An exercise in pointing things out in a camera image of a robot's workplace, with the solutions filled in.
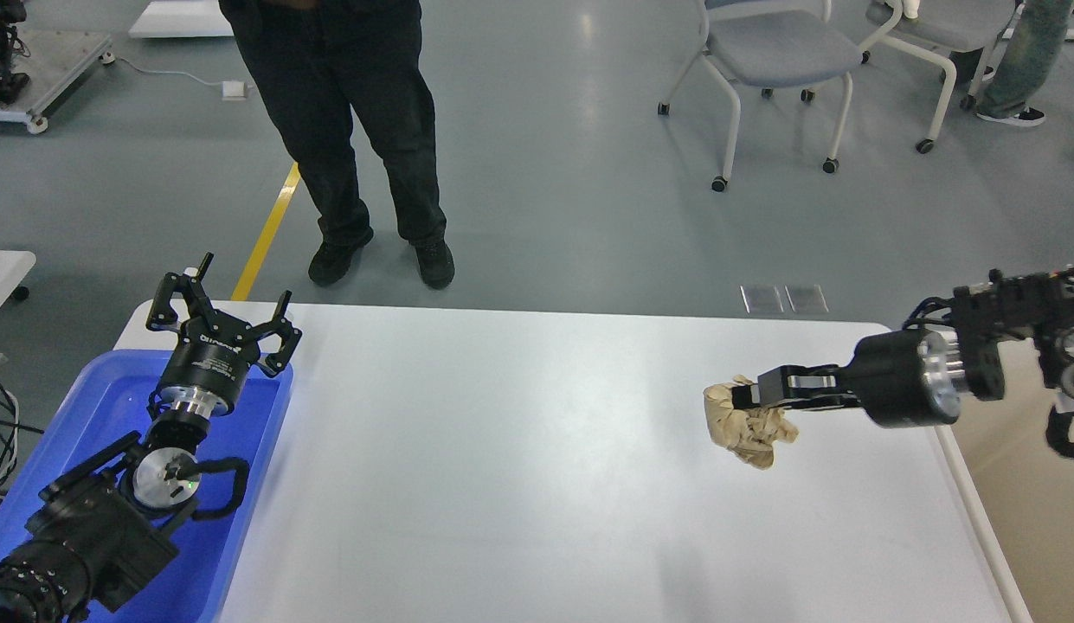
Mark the white floor board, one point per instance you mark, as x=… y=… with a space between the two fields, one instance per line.
x=181 y=19

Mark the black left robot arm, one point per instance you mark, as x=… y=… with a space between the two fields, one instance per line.
x=104 y=529

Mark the person in black clothes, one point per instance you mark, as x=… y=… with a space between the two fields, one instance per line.
x=322 y=67

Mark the white side table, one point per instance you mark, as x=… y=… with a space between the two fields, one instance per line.
x=14 y=267

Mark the right metal floor plate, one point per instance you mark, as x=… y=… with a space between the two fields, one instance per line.
x=806 y=299

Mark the robot stand base platform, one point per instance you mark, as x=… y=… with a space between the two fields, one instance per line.
x=38 y=66

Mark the person in sneakers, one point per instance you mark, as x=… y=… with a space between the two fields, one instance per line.
x=1027 y=61

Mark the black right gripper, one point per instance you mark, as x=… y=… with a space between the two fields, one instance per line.
x=901 y=379

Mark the metal floor plate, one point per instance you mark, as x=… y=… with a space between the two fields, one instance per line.
x=762 y=299
x=806 y=299

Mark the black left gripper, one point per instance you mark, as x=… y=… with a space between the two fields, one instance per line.
x=206 y=359

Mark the white power strip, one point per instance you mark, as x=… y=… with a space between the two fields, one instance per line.
x=232 y=91

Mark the left metal floor plate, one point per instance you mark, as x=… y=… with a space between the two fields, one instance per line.
x=762 y=299

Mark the grey chair white frame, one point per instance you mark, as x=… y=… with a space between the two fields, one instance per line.
x=783 y=48

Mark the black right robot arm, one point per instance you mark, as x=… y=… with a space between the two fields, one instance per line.
x=976 y=319

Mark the blue plastic tray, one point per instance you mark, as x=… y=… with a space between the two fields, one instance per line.
x=108 y=400

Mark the beige plastic bin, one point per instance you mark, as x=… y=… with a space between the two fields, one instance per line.
x=1023 y=492

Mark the brown paper ball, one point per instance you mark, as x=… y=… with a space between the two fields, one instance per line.
x=749 y=433

